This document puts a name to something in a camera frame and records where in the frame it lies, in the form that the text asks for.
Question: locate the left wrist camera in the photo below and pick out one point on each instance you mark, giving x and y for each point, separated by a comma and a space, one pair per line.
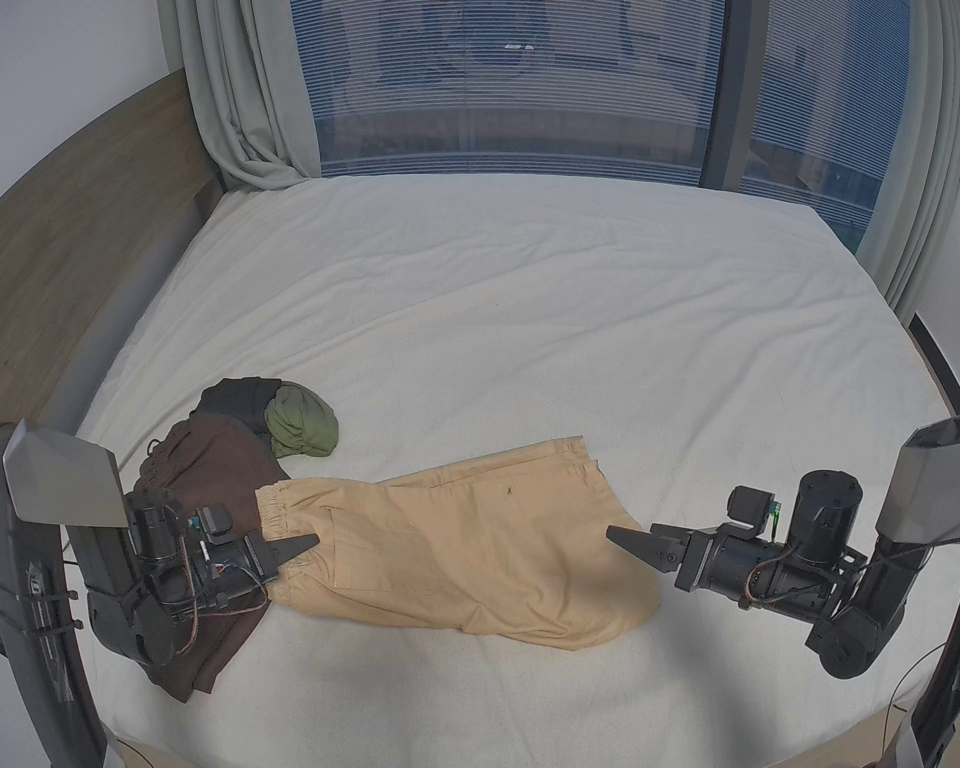
214, 525

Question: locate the tan shorts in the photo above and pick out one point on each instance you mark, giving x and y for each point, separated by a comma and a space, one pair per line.
465, 547

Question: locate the pale green curtain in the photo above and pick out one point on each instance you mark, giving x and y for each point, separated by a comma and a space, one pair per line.
232, 90
922, 187

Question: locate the green garment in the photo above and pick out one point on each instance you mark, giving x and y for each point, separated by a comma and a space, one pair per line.
304, 420

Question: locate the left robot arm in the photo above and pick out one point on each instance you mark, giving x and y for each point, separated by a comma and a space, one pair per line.
120, 622

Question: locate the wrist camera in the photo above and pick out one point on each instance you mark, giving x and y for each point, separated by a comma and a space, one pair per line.
752, 506
214, 525

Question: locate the window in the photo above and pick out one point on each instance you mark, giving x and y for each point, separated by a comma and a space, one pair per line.
525, 90

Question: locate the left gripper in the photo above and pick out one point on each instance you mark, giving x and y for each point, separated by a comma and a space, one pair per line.
247, 566

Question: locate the brown garment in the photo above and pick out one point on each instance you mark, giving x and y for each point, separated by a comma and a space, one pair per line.
217, 465

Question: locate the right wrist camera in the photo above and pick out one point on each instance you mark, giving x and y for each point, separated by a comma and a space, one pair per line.
752, 506

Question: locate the dark grey garment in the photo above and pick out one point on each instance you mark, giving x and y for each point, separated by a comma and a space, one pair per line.
232, 397

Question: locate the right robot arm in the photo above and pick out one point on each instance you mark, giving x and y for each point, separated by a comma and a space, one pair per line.
862, 615

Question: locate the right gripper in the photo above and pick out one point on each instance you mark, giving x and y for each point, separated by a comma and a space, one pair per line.
731, 566

